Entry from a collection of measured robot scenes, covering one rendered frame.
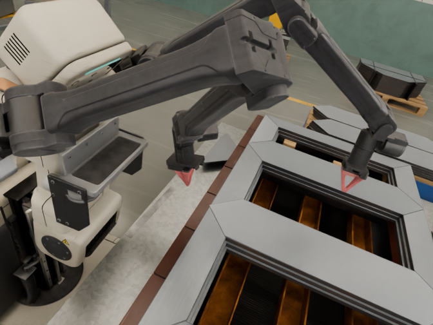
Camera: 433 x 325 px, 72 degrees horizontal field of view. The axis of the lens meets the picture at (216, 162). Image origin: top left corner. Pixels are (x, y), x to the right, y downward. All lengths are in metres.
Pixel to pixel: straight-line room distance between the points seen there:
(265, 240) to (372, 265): 0.33
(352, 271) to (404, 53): 7.19
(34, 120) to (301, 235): 0.78
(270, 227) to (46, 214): 0.64
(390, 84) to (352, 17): 2.74
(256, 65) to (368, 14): 7.34
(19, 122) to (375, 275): 0.95
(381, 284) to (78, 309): 0.84
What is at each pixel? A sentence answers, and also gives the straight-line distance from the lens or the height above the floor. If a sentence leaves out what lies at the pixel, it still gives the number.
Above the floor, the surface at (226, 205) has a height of 0.86.
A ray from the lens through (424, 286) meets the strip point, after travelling 1.12.
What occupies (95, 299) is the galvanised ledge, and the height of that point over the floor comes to 0.68.
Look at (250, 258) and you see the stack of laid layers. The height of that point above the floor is 0.83.
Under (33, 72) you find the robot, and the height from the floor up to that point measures 1.28.
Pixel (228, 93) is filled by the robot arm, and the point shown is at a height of 1.34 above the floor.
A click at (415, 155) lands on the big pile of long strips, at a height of 0.85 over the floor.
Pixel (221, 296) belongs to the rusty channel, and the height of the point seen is 0.68.
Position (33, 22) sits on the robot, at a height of 1.37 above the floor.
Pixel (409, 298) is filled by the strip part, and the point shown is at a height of 0.86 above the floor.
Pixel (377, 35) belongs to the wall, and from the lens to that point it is 7.78.
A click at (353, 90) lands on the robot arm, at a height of 1.30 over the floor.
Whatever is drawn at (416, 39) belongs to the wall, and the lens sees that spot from 7.94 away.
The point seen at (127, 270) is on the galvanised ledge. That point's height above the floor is 0.68.
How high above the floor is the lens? 1.54
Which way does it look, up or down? 37 degrees down
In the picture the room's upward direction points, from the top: 14 degrees clockwise
